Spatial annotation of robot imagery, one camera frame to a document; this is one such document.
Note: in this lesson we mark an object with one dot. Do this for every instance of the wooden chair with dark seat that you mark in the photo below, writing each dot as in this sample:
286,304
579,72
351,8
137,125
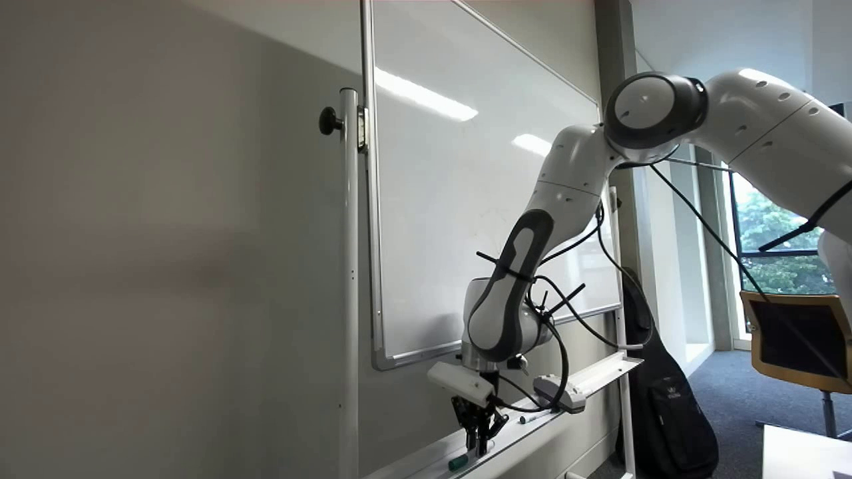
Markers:
800,342

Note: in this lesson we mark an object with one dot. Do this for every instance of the black guitar bag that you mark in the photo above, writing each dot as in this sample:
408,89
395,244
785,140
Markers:
667,399

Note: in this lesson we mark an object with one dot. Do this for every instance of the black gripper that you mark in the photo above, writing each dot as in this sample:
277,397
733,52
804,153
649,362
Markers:
480,413

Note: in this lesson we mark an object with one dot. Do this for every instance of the window with black frame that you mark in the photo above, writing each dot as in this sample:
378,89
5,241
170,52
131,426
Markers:
785,256

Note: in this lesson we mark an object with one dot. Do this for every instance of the white metal marker tray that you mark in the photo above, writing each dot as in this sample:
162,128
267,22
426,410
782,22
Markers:
426,462

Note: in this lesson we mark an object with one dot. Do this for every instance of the grey whiteboard eraser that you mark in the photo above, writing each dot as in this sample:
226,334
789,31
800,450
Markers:
572,397

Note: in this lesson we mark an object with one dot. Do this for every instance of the large whiteboard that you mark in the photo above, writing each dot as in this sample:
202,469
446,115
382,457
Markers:
442,196

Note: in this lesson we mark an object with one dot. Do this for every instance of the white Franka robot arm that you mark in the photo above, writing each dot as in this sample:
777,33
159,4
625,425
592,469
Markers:
576,196

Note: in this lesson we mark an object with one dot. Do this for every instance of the white whiteboard stand post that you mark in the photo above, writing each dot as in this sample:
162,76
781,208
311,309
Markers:
350,294
629,399

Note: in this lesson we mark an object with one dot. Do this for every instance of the black round stand knob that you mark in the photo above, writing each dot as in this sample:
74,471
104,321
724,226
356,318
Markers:
330,121

